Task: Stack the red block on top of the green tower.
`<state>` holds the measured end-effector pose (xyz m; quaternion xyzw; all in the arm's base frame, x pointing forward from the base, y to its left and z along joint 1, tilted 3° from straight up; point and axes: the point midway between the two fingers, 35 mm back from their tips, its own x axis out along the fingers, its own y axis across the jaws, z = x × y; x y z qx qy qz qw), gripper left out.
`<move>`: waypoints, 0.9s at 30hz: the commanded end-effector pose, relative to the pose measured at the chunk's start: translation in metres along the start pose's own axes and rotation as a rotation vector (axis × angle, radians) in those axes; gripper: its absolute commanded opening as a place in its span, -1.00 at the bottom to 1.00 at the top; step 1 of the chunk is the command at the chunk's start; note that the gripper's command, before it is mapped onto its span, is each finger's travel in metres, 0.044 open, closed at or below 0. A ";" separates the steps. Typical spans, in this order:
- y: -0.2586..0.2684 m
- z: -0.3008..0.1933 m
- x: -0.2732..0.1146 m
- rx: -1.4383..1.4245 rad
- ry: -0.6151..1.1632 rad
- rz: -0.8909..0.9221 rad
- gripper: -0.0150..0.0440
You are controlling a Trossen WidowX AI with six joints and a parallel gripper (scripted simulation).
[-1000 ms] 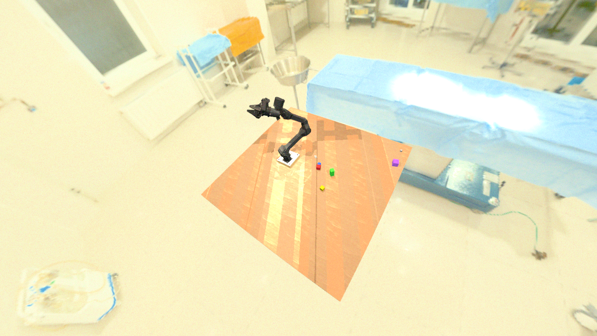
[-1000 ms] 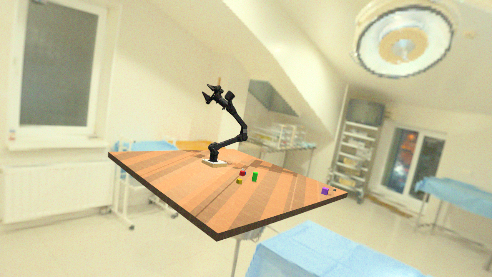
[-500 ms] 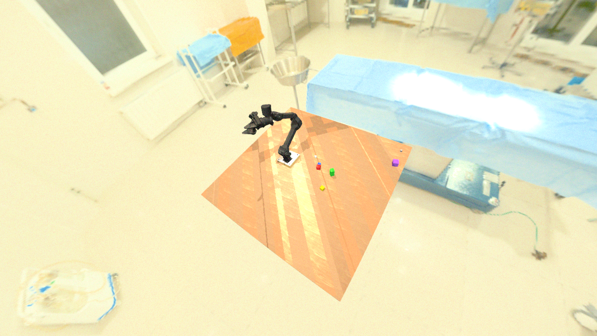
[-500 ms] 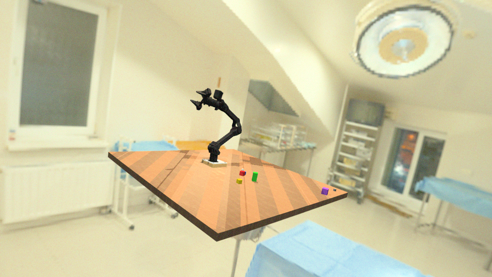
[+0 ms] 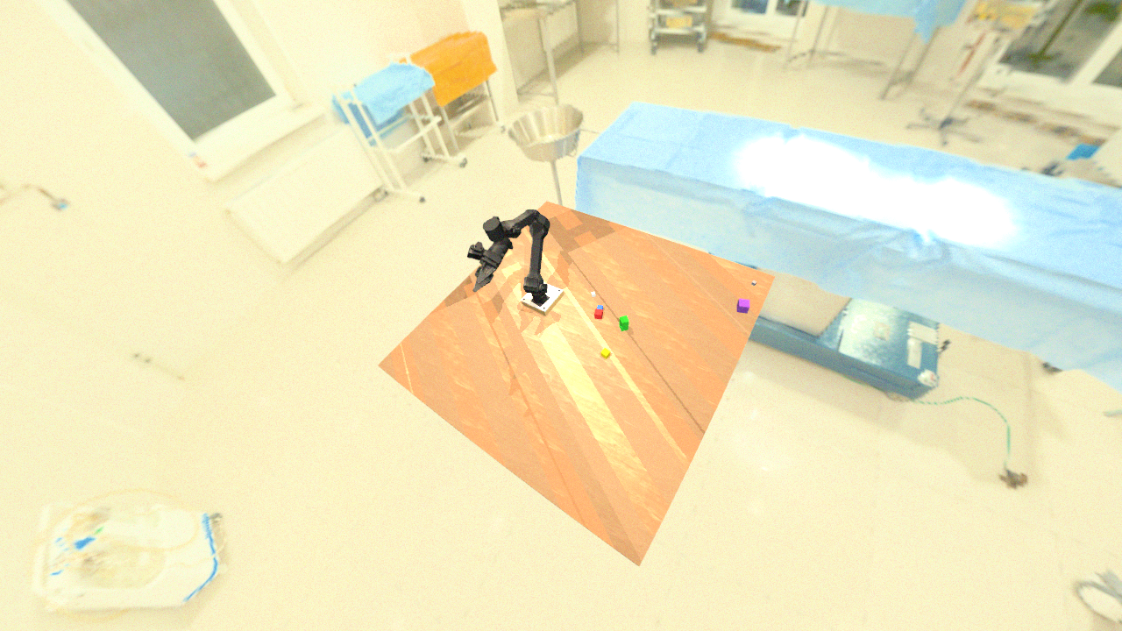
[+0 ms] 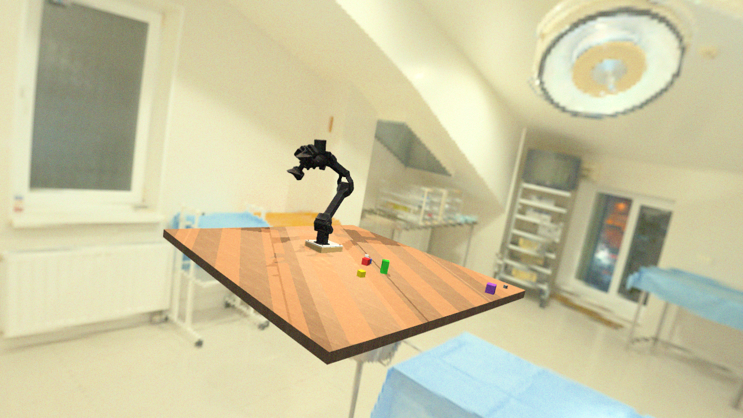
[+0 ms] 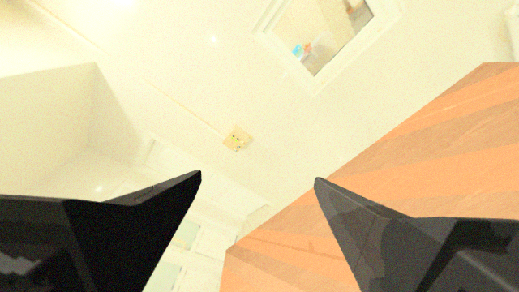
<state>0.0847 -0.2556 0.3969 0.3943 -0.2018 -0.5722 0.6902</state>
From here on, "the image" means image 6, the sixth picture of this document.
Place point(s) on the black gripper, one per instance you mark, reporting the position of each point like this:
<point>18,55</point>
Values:
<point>310,160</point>

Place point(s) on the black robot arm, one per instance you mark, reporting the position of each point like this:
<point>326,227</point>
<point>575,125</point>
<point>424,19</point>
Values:
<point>323,221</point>

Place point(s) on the purple block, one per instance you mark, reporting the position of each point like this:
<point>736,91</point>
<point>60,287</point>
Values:
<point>490,288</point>

